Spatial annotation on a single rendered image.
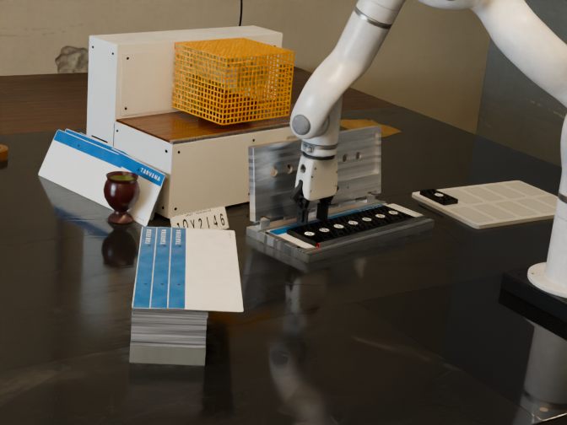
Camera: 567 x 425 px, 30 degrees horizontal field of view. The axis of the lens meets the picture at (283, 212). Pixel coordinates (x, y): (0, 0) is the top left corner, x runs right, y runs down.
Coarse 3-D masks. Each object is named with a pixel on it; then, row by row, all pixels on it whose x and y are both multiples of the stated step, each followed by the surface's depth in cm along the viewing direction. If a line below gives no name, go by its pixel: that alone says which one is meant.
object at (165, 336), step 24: (144, 240) 209; (144, 264) 197; (144, 288) 187; (144, 312) 179; (168, 312) 180; (192, 312) 180; (144, 336) 181; (168, 336) 181; (192, 336) 182; (144, 360) 182; (168, 360) 183; (192, 360) 183
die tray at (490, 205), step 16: (416, 192) 287; (448, 192) 289; (464, 192) 291; (480, 192) 292; (496, 192) 293; (512, 192) 295; (528, 192) 296; (544, 192) 297; (448, 208) 276; (464, 208) 277; (480, 208) 278; (496, 208) 280; (512, 208) 281; (528, 208) 282; (544, 208) 283; (480, 224) 266; (496, 224) 269
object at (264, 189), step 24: (264, 144) 243; (288, 144) 247; (360, 144) 267; (264, 168) 243; (360, 168) 268; (264, 192) 244; (288, 192) 250; (336, 192) 261; (360, 192) 268; (288, 216) 251
